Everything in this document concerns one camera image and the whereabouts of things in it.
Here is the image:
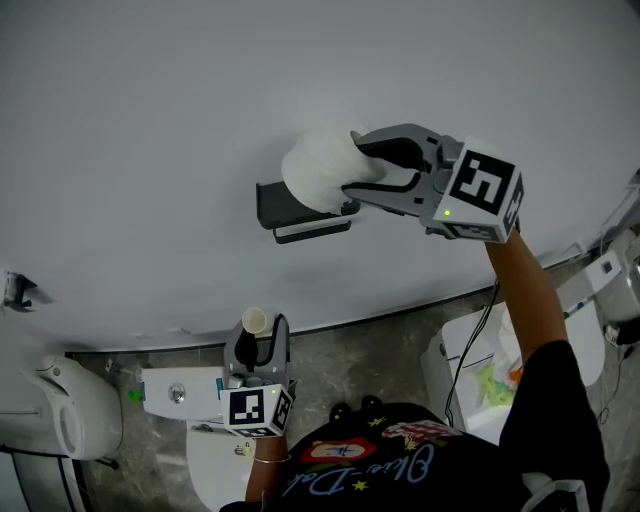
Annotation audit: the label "small black wall paper holder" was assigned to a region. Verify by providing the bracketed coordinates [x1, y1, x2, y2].
[2, 271, 37, 311]

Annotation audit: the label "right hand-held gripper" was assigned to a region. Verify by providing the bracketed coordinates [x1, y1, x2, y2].
[341, 123, 525, 245]

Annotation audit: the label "cardboard paper roll core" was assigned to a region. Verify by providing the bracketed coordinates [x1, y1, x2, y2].
[242, 306, 274, 337]

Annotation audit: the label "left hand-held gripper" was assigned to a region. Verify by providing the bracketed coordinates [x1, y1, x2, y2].
[218, 313, 297, 440]

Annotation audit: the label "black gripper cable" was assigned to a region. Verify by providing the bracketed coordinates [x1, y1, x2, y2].
[443, 279, 501, 427]

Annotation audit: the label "person's black printed t-shirt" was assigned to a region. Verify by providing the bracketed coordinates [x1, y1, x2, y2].
[219, 339, 611, 512]

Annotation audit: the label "white toilet with tall tank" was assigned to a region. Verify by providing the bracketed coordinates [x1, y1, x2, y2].
[552, 249, 640, 389]

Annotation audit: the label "white toilet with square tank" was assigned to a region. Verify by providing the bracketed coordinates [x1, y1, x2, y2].
[139, 367, 261, 511]

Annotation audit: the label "white toilet with raised lid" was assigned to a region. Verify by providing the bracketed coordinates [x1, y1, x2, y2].
[0, 352, 124, 461]

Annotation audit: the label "person's right forearm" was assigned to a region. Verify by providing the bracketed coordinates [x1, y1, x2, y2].
[484, 232, 571, 366]

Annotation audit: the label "person's left forearm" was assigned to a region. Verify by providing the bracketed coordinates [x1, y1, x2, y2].
[244, 434, 292, 506]

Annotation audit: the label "floor cables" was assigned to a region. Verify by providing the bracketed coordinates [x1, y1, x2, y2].
[597, 324, 640, 426]

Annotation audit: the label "white toilet paper roll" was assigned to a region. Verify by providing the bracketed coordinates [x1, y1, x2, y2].
[281, 124, 389, 212]

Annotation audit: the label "white glass panel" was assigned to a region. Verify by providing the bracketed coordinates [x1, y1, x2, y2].
[0, 444, 86, 512]

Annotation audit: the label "white tankless toilet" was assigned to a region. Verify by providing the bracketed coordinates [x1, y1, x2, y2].
[419, 304, 521, 446]

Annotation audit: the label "black slipper with yellow dots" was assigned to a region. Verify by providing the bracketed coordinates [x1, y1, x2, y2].
[329, 394, 381, 421]

